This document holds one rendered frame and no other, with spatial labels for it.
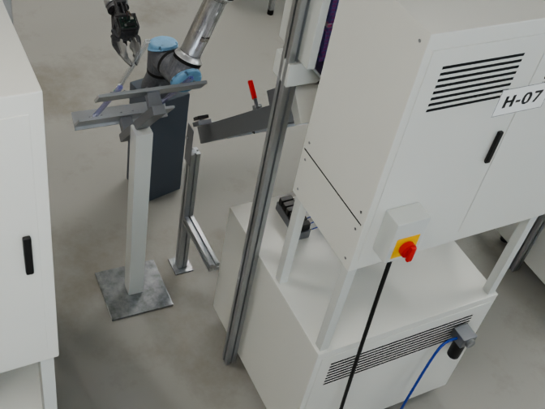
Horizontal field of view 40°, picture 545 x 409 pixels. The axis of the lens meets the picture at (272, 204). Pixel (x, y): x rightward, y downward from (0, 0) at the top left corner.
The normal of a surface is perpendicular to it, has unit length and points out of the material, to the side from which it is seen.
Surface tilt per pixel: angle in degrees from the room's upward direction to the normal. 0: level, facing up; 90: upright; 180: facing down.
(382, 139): 90
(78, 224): 0
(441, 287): 0
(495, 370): 0
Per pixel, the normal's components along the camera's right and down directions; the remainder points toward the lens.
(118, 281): 0.16, -0.71
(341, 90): -0.88, 0.21
